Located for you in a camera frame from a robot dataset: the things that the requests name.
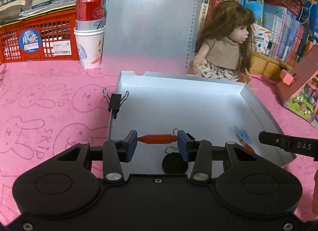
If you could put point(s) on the red drink can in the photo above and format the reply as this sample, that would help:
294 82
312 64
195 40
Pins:
89 7

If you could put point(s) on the translucent plastic clipboard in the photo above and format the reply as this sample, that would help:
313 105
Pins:
149 34

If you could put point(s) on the white shallow cardboard box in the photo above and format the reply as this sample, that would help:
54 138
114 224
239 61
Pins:
186 106

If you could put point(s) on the small black binder clip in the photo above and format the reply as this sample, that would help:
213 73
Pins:
114 101

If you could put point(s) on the pink triangular toy house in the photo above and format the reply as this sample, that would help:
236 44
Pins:
300 77

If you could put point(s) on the pink rabbit print blanket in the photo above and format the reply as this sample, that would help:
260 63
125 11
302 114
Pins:
49 126

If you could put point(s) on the wooden desk organizer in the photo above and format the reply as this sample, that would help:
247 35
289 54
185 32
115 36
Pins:
265 65

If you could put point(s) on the black round cap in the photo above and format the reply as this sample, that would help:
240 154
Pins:
171 165

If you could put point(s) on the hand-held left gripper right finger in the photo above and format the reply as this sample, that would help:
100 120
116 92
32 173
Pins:
183 146

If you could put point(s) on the large black binder clip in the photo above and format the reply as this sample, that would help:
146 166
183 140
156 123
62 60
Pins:
167 149

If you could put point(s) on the row of shelved books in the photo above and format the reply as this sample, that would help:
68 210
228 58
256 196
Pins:
280 29

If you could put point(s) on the brown haired doll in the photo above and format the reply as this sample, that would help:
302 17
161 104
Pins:
223 52

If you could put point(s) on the person's right forearm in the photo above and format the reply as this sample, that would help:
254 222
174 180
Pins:
316 193

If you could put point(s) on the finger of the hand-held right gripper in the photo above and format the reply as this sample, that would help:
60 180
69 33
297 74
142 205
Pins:
273 140

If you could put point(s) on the blue cardboard box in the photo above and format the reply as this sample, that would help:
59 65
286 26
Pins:
308 12

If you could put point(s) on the red basket with round sticker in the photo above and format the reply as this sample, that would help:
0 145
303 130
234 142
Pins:
37 23

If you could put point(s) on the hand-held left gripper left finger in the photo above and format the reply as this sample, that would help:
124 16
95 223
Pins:
130 146

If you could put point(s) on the colourful printed small box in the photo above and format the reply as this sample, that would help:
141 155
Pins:
260 39

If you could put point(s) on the white paper cup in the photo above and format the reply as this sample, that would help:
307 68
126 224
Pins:
89 49

